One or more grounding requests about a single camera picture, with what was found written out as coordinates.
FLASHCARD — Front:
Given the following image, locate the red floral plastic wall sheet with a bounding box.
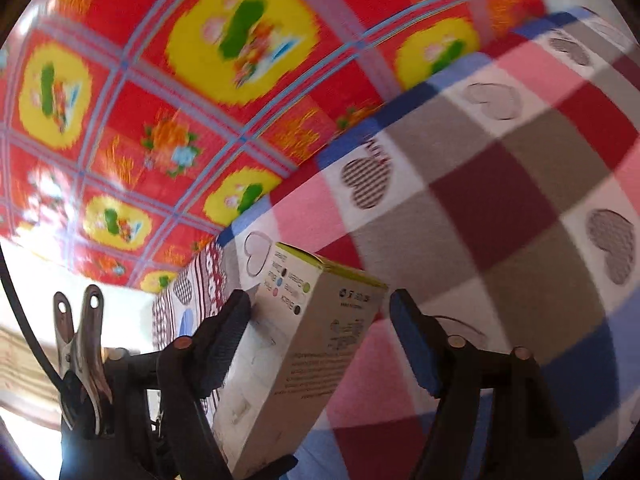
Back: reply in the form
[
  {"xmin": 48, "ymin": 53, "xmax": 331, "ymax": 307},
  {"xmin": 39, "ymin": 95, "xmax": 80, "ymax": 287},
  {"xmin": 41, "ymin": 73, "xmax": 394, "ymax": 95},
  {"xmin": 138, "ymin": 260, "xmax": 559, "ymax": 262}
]
[{"xmin": 1, "ymin": 0, "xmax": 544, "ymax": 292}]

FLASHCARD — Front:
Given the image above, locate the green white cardboard box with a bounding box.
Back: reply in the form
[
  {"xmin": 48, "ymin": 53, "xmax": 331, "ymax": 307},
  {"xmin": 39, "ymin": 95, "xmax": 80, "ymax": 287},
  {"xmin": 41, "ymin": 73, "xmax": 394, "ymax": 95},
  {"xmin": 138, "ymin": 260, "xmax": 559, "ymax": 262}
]
[{"xmin": 213, "ymin": 243, "xmax": 387, "ymax": 479}]

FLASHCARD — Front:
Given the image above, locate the checkered heart bed blanket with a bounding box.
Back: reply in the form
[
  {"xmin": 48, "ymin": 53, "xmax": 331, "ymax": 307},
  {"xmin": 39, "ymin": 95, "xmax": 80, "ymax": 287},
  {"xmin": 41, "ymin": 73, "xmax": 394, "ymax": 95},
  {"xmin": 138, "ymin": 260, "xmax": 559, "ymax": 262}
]
[{"xmin": 152, "ymin": 8, "xmax": 639, "ymax": 479}]

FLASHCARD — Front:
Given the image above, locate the silver spring clamp right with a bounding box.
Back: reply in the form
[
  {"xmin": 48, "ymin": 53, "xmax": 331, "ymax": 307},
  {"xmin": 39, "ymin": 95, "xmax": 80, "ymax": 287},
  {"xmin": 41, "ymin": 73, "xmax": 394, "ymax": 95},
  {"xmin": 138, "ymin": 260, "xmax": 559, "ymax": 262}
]
[{"xmin": 53, "ymin": 284, "xmax": 113, "ymax": 438}]

